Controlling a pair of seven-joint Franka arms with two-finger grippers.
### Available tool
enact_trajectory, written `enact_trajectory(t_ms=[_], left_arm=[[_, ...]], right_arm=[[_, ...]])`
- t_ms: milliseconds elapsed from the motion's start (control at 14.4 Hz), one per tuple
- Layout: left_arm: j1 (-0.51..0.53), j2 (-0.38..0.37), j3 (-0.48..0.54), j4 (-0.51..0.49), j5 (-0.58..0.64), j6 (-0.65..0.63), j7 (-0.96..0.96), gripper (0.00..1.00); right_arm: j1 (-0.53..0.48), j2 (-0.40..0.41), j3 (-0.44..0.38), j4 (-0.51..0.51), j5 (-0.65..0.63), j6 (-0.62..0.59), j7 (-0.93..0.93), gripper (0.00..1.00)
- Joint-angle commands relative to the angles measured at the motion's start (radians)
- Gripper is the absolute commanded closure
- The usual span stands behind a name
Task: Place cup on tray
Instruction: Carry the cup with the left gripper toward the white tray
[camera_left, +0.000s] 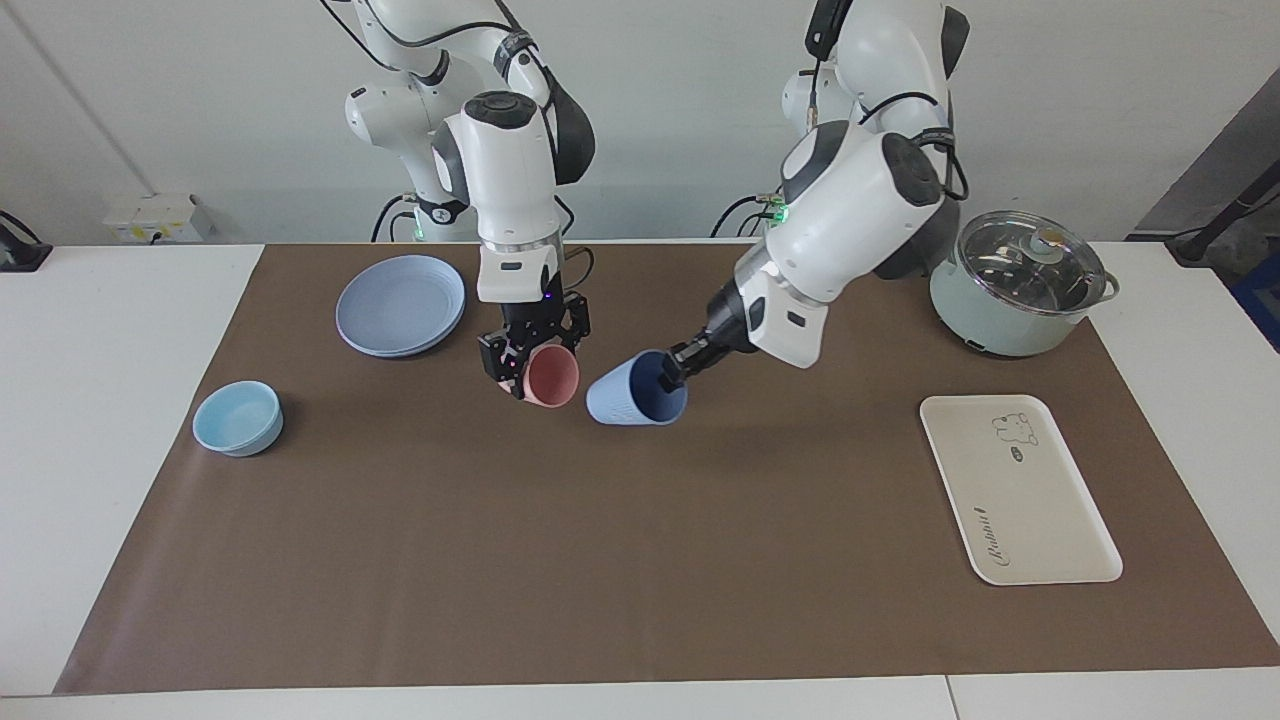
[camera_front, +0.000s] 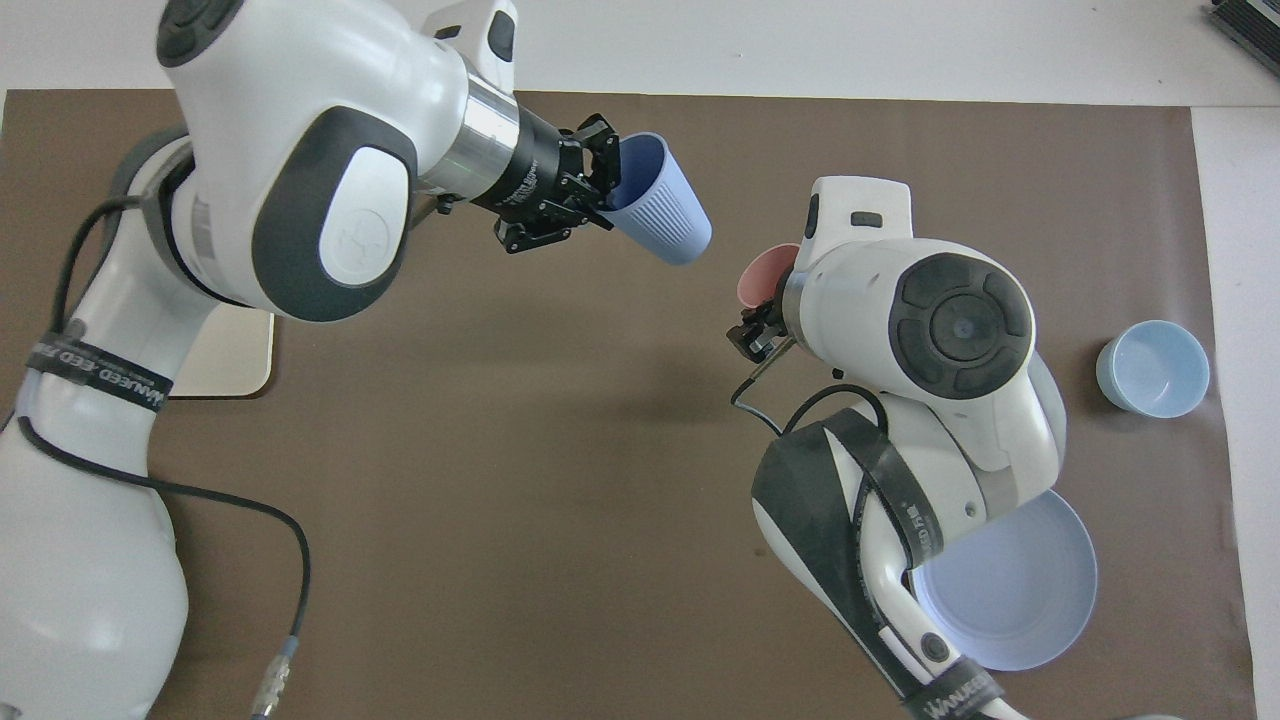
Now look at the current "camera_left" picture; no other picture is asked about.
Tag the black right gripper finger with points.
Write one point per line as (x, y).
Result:
(575, 322)
(497, 360)

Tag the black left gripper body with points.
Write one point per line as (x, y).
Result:
(712, 338)

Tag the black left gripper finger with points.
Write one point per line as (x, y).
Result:
(682, 352)
(670, 378)

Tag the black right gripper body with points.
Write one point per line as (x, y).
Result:
(532, 322)

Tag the pink plastic cup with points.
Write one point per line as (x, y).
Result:
(552, 378)

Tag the blue plastic cup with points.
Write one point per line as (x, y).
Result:
(615, 400)

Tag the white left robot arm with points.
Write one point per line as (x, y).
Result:
(860, 200)

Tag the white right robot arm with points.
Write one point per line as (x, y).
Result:
(505, 160)

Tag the cream rabbit print tray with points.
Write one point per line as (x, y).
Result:
(1020, 490)

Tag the pale blue plate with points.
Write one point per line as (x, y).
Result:
(400, 305)

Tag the brown table mat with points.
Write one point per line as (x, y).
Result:
(650, 520)

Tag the light blue bowl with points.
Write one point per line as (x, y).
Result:
(238, 418)

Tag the mint pot with glass lid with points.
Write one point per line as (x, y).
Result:
(1010, 310)

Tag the black clamp object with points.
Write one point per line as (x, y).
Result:
(20, 250)

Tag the black stand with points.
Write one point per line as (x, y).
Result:
(1215, 220)

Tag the blue crate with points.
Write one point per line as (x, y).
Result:
(1262, 300)

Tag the white wall socket box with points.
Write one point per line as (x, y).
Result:
(160, 218)

